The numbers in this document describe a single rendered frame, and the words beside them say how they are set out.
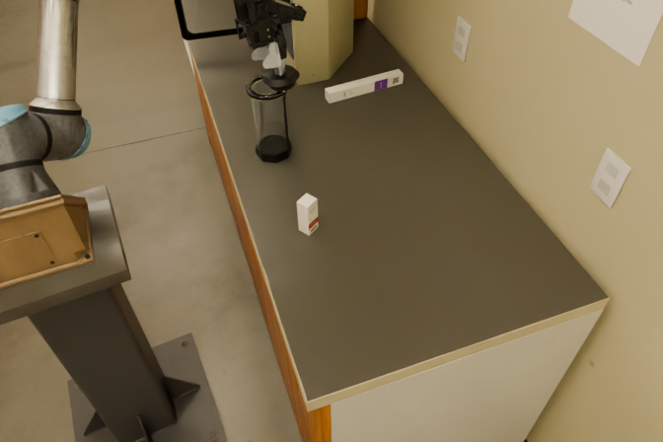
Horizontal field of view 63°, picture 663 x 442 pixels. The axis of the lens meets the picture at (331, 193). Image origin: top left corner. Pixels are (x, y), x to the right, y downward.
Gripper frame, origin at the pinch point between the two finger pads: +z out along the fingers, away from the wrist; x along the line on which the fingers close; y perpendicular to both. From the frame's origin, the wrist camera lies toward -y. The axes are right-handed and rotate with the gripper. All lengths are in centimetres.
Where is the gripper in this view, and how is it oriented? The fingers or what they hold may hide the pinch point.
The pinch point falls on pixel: (278, 66)
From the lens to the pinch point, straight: 136.1
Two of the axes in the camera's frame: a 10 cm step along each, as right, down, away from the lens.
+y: -8.1, 4.5, -3.7
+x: 5.8, 5.1, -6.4
